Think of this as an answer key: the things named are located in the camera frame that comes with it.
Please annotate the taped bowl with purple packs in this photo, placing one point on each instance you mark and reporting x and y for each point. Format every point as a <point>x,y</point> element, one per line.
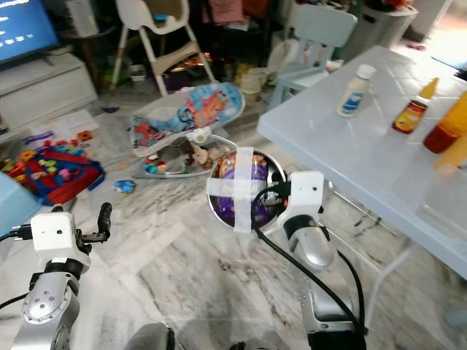
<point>237,191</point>

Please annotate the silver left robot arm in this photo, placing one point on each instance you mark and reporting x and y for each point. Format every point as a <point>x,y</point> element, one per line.
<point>47,306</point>

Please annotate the small blue floor toy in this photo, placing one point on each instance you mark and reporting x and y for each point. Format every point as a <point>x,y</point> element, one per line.
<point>124,187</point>

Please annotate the red and blue toy bag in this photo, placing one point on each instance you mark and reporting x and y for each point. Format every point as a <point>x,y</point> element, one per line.
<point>62,175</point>

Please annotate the light blue plastic bin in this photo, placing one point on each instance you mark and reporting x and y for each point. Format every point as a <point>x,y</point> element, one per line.
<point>9,198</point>

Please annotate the light blue folding table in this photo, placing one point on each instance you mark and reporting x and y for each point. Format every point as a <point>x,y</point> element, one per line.
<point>365,157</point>

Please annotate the white paper sheet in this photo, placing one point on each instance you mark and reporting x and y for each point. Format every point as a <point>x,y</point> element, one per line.
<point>66,122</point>

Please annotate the grey robot leg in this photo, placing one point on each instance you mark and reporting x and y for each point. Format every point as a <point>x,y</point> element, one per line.
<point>149,339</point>

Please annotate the cream round basket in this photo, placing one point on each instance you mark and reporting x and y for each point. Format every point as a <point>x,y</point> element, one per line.
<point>251,80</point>

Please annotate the colourful baby bouncer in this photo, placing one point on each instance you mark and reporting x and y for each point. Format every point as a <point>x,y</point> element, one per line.
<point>186,120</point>

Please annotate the white mayonnaise bottle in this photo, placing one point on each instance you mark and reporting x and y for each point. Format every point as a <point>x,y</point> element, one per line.
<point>354,95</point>

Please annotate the white television cabinet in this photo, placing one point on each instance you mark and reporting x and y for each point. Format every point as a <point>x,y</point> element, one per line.
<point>44,87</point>

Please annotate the yellow capped sauce bottle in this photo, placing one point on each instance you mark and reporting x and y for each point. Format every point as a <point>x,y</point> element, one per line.
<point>411,115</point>

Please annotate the light blue kids chair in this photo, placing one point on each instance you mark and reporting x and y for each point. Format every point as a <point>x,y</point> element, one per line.
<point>317,33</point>

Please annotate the red ketchup bottle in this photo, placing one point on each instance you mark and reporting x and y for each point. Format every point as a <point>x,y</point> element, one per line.
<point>438,137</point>

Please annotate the orange juice bottle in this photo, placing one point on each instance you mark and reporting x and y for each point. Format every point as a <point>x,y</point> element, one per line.
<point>454,131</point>

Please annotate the white baby high chair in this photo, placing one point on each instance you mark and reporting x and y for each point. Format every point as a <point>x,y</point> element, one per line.
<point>153,29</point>

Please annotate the flat screen television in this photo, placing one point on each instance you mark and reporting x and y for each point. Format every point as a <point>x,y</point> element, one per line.
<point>25,28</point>

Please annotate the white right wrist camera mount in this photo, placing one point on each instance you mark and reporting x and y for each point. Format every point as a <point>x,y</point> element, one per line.
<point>306,195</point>

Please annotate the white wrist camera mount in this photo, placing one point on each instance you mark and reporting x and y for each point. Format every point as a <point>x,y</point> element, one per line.
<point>306,195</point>
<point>52,235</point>

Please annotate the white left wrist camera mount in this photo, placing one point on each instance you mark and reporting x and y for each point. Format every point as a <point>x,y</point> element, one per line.
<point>52,235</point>

